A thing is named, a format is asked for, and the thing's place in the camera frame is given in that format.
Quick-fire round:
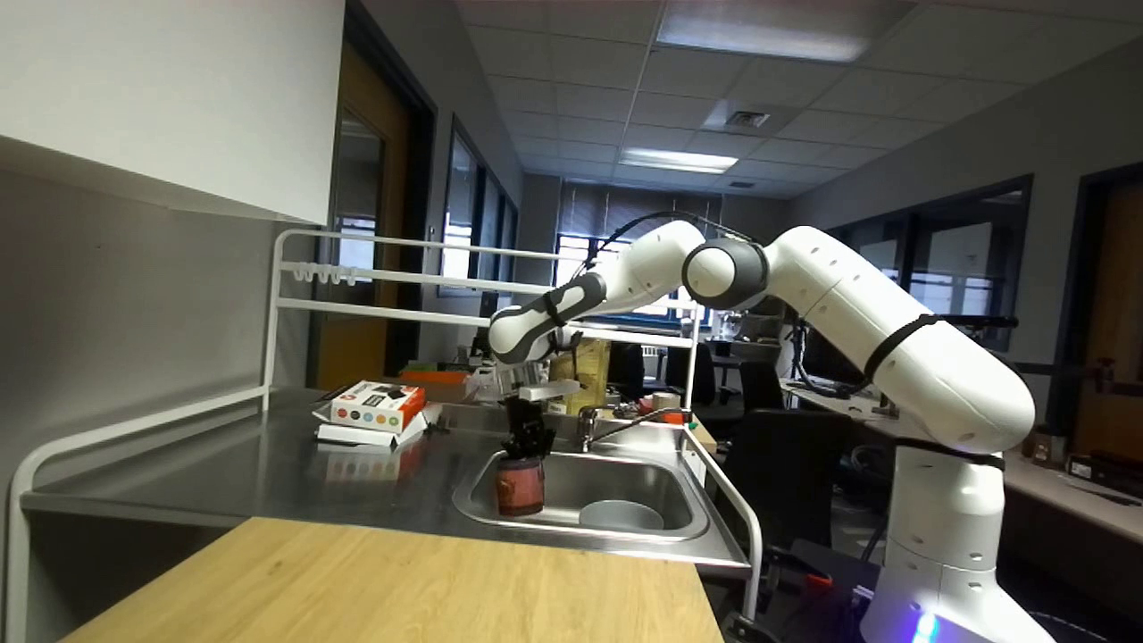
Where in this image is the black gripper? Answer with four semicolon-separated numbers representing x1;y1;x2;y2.
499;393;561;471

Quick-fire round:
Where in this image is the dark red cup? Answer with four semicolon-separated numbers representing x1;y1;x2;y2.
491;458;549;518

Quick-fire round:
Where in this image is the stainless steel sink unit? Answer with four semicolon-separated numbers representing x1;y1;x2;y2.
18;383;756;580

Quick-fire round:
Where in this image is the cardboard twine spool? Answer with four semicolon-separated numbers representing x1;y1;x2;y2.
546;335;613;417

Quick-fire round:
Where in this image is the light blue bowl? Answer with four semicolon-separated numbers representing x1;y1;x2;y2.
576;492;668;535

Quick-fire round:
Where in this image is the flat white box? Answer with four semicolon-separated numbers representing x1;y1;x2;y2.
307;399;447;454

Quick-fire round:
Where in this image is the colourful cardboard box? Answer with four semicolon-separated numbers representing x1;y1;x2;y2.
325;378;431;435

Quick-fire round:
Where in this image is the yellow wooden door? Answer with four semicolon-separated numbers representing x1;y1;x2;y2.
312;10;440;393

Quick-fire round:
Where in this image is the small ceiling light panel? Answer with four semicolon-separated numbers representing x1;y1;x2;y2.
613;142;743;180

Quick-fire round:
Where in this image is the ceiling air vent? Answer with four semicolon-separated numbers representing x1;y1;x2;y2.
700;96;780;137

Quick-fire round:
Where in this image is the large ceiling light panel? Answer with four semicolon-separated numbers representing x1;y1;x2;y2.
652;0;874;68

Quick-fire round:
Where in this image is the white metal rack frame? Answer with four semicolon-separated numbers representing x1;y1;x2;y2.
2;226;766;643

